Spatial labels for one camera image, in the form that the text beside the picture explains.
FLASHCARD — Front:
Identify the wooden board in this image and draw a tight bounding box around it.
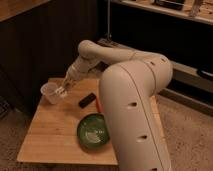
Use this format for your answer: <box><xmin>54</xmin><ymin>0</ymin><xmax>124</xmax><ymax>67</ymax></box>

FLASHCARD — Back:
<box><xmin>17</xmin><ymin>79</ymin><xmax>166</xmax><ymax>167</ymax></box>

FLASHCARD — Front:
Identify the wooden shelf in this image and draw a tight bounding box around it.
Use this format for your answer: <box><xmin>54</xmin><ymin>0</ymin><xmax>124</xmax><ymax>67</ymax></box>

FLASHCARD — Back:
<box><xmin>112</xmin><ymin>0</ymin><xmax>213</xmax><ymax>26</ymax></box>

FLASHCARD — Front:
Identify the black rectangular block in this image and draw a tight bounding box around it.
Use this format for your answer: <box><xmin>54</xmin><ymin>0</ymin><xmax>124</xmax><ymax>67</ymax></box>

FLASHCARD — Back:
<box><xmin>78</xmin><ymin>93</ymin><xmax>96</xmax><ymax>108</ymax></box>

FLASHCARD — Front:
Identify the green bowl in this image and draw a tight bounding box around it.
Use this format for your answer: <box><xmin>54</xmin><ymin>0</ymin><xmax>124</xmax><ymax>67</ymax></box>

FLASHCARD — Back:
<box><xmin>77</xmin><ymin>113</ymin><xmax>110</xmax><ymax>149</ymax></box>

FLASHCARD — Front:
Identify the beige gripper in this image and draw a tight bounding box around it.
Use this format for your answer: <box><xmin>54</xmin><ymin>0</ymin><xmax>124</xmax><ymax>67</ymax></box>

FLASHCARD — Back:
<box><xmin>55</xmin><ymin>65</ymin><xmax>81</xmax><ymax>97</ymax></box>

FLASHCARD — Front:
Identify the metal rail beam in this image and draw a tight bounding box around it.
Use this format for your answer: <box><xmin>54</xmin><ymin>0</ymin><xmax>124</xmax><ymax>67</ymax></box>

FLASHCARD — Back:
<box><xmin>98</xmin><ymin>39</ymin><xmax>213</xmax><ymax>93</ymax></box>

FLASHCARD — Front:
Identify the orange carrot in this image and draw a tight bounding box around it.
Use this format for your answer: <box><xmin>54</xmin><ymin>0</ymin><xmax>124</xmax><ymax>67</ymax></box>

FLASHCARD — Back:
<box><xmin>96</xmin><ymin>99</ymin><xmax>102</xmax><ymax>113</ymax></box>

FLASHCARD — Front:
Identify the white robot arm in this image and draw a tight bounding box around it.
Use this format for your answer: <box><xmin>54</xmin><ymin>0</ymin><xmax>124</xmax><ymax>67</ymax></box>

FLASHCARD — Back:
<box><xmin>56</xmin><ymin>40</ymin><xmax>173</xmax><ymax>171</ymax></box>

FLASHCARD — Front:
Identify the vertical metal pole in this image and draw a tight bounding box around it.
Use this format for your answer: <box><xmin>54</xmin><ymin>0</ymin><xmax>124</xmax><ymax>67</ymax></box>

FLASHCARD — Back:
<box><xmin>107</xmin><ymin>0</ymin><xmax>111</xmax><ymax>41</ymax></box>

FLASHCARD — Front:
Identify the translucent ceramic cup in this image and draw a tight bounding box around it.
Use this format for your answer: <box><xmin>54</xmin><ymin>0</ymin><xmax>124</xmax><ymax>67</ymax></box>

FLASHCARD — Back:
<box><xmin>40</xmin><ymin>82</ymin><xmax>59</xmax><ymax>104</ymax></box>

